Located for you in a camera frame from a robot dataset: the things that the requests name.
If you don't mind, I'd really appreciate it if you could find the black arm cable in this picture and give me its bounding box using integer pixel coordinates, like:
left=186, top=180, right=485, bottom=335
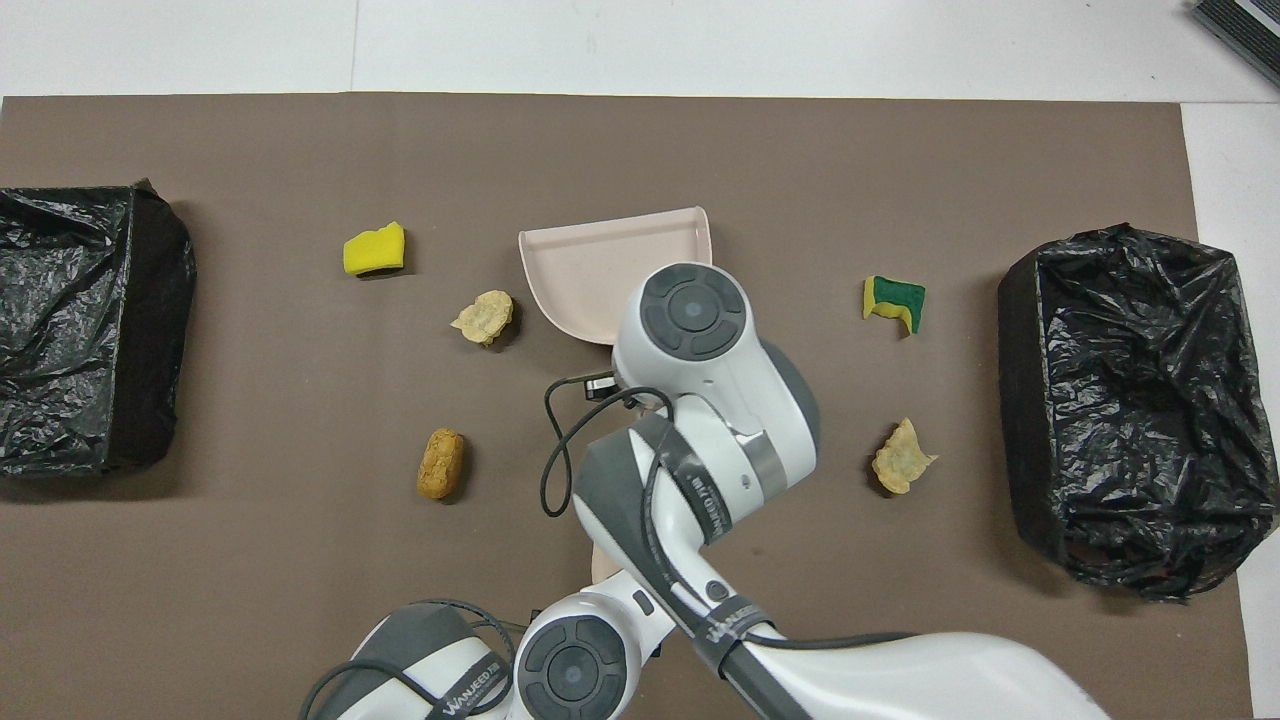
left=298, top=598, right=526, bottom=720
left=541, top=372, right=676, bottom=519

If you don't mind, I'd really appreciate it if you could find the brown oval toy bread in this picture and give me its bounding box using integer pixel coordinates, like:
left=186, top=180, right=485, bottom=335
left=417, top=428, right=467, bottom=500

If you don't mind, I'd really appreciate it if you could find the toy croissant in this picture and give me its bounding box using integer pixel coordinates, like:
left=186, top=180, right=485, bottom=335
left=450, top=290, right=515, bottom=347

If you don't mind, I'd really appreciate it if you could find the plain yellow sponge piece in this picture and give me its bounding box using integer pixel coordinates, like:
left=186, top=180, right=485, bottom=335
left=343, top=221, right=407, bottom=278

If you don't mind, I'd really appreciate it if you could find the notched green yellow sponge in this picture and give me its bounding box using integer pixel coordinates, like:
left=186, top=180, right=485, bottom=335
left=863, top=275, right=927, bottom=336

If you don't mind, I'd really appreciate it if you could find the dark grey ribbed device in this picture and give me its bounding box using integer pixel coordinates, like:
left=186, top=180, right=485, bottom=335
left=1190, top=0, right=1280, bottom=91

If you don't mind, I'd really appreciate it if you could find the open bin with black bag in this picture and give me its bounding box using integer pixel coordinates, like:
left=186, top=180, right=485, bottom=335
left=997, top=222, right=1280, bottom=603

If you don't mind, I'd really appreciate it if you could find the beige plastic dustpan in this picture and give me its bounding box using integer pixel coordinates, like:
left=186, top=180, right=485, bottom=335
left=518, top=206, right=713, bottom=347

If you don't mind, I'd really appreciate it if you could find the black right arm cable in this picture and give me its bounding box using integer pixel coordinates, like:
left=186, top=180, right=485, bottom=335
left=541, top=372, right=676, bottom=519

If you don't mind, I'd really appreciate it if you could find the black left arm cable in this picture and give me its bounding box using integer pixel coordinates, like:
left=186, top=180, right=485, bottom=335
left=298, top=598, right=526, bottom=720

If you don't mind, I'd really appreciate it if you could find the tan chunk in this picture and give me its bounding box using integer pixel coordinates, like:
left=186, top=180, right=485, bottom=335
left=871, top=417, right=939, bottom=496

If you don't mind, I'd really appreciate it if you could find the brown table mat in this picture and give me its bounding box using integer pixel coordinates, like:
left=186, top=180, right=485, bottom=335
left=0, top=92, right=1256, bottom=720

